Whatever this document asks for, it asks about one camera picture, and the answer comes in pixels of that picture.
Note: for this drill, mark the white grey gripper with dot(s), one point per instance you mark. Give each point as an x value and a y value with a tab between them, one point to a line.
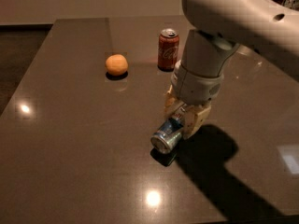
195	89

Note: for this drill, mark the silver blue redbull can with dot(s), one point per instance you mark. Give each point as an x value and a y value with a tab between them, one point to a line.
167	136

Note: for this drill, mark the red coca-cola can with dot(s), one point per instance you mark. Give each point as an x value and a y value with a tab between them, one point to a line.
168	49

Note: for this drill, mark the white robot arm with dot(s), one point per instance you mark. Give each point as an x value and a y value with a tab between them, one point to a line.
219	28

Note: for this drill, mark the orange fruit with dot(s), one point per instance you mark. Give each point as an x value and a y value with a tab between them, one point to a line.
116	65

